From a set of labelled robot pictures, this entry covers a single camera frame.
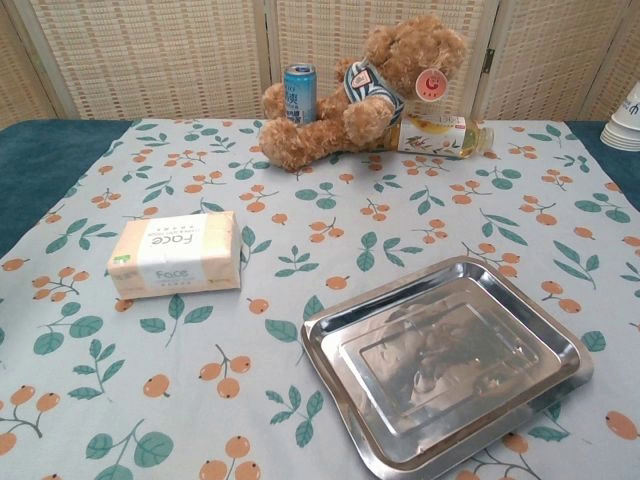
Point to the white Face tissue pack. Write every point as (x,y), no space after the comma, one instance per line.
(170,255)

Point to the floral fruit print tablecloth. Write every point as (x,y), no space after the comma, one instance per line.
(300,225)

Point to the brown teddy bear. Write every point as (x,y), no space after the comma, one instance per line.
(320,125)

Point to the blue drink can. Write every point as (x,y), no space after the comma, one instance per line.
(298,95)

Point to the clear yellow tea bottle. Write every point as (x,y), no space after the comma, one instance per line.
(435,137)

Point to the small stainless steel tray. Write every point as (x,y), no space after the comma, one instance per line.
(440,370)

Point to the round pink hang tag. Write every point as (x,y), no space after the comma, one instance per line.
(431,84)

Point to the metal screen hinge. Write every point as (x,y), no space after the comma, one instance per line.
(489,61)

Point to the woven folding screen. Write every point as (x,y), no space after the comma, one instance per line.
(150,50)

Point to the teal table cover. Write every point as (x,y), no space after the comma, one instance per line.
(40,160)

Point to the large stainless steel tray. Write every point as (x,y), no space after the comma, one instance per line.
(584,374)

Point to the white paper cup stack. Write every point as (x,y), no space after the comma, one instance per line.
(625,125)

